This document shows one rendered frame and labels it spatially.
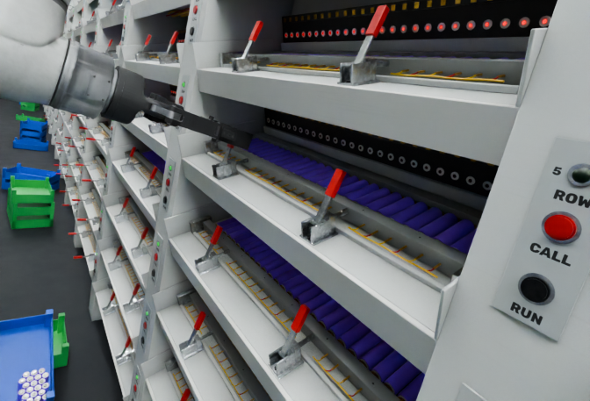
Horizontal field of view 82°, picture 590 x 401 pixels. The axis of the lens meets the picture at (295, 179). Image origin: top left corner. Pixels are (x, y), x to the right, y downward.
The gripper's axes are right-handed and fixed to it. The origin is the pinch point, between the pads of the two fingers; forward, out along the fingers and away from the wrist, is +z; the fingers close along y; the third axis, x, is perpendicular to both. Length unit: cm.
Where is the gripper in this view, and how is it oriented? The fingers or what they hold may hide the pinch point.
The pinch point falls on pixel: (231, 135)
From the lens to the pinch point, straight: 62.1
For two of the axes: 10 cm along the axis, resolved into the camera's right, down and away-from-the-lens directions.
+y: 5.9, 2.9, -7.5
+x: 3.6, -9.3, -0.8
